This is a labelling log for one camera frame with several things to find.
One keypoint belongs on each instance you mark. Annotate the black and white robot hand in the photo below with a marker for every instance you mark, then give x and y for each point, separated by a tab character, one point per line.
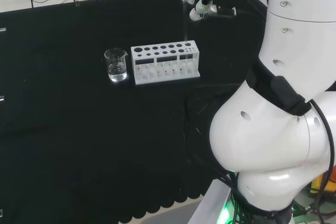
202	9

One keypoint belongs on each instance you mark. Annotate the white test tube rack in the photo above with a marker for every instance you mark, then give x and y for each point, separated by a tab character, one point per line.
168	79

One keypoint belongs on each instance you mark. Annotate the clear glass beaker with water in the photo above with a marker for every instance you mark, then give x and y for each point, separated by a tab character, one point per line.
116	75

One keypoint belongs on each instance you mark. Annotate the black bench cloth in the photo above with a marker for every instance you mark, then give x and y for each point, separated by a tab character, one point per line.
65	129

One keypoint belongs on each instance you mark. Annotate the yellow stop button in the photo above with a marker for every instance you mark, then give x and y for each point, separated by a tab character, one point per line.
319	184

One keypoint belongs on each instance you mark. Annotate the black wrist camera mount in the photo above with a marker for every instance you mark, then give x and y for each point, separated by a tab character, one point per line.
227	11

